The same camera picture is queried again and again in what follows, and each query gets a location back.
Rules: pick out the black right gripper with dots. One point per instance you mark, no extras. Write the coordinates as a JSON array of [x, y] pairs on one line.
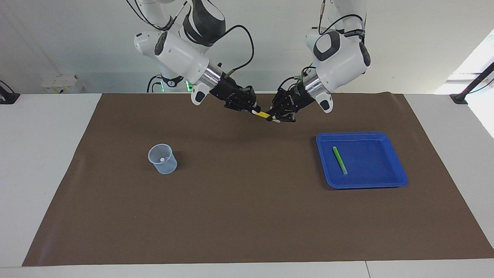
[[229, 92]]

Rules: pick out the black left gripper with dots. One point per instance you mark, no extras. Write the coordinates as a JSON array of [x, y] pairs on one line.
[[299, 98]]

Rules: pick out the yellow marker pen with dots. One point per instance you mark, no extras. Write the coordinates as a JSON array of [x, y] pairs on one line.
[[263, 114]]

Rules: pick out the green marker pen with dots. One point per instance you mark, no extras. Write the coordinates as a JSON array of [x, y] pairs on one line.
[[339, 160]]

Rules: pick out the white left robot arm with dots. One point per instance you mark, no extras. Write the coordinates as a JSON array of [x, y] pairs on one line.
[[343, 54]]

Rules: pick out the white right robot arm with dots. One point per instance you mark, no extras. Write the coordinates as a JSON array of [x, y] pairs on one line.
[[181, 54]]

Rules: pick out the brown table mat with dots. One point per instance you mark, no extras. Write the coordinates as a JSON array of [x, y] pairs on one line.
[[247, 193]]

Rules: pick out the translucent plastic cup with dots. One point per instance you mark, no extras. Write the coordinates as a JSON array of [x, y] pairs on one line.
[[168, 166]]

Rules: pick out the blue plastic tray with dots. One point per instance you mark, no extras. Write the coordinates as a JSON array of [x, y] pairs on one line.
[[382, 177]]

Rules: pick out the black pole stand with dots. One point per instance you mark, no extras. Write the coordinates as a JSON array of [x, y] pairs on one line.
[[459, 98]]

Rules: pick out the white power strip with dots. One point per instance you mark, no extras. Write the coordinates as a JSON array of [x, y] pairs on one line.
[[61, 84]]

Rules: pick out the bright window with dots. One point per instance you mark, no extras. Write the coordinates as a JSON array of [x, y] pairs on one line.
[[480, 54]]

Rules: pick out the black table clamp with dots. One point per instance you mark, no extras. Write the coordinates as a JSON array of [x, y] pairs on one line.
[[7, 98]]

